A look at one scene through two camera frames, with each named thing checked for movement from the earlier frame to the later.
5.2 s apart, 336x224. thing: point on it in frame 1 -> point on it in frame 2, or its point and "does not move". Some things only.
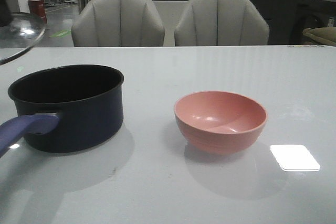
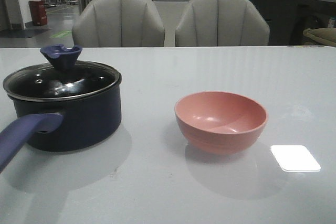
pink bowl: [219, 121] does not move
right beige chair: [220, 20] does not move
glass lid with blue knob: [20, 32] -> [61, 77]
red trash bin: [37, 11] does not move
